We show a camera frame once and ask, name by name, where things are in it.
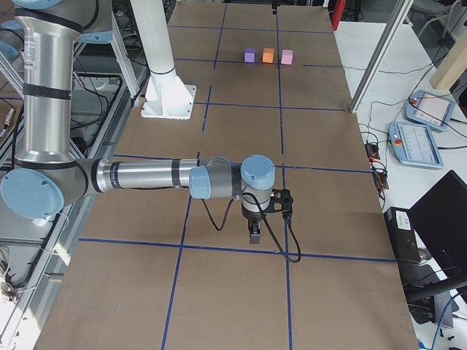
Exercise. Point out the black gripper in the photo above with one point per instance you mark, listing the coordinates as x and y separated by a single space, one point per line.
253 216

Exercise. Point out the orange foam block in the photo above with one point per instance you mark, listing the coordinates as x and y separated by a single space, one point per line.
268 55

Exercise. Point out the black power strip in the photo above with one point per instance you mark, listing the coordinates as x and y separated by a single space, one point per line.
378 168

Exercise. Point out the black box on table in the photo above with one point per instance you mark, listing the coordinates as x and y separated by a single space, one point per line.
401 234

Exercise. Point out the dark purple foam block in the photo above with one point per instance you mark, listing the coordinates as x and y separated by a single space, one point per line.
249 55

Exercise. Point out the light pink foam block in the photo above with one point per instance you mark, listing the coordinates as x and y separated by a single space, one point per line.
287 57

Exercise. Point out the near teach pendant tablet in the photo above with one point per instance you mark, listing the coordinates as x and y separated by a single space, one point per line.
414 145

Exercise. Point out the teach pendant tablet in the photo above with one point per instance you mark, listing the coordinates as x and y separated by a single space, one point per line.
429 109
414 145

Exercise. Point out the black monitor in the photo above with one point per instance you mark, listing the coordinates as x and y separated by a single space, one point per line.
439 218

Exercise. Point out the far teach pendant tablet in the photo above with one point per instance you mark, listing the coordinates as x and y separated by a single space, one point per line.
429 109

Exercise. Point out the wooden beam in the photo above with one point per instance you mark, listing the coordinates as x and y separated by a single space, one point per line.
453 65

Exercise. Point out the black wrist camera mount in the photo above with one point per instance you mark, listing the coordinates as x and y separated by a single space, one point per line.
281 201

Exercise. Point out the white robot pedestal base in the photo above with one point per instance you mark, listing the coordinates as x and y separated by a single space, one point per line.
166 95

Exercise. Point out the aluminium frame rack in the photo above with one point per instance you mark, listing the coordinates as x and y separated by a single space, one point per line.
48 174

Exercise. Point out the aluminium frame post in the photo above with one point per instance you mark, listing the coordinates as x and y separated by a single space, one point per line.
396 19

